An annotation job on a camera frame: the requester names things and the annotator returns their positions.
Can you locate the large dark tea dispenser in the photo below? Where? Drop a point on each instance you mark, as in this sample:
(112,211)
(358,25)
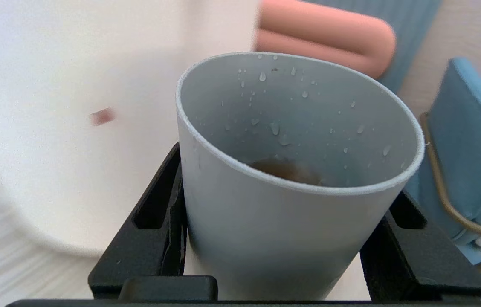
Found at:
(74,85)

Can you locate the pink bench bolster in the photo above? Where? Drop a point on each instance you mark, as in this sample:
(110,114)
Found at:
(330,34)

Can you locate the grey plastic cup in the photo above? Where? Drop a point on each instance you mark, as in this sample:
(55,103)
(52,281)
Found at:
(274,234)

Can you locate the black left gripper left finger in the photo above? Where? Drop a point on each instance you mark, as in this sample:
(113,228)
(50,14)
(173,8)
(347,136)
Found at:
(138,256)

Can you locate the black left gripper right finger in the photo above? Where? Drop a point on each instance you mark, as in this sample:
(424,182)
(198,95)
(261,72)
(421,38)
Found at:
(424,260)

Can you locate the light blue upholstered chair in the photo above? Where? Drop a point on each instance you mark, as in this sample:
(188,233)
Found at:
(466,149)

